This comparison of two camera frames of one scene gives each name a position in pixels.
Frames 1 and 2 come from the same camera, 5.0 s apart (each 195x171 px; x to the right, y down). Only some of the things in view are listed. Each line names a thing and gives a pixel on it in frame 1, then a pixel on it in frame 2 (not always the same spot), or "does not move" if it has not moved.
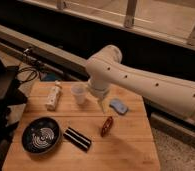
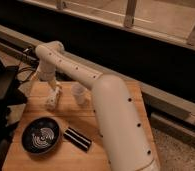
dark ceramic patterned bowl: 41,135 does not move
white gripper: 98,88 to 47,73
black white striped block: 77,139 does not move
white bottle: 54,96 does not move
